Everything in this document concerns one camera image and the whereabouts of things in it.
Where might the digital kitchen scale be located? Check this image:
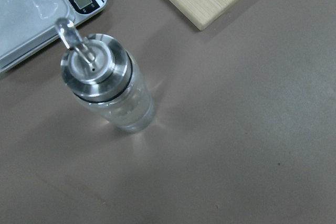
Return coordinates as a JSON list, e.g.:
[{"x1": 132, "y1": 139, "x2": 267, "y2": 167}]
[{"x1": 1, "y1": 0, "x2": 107, "y2": 72}]

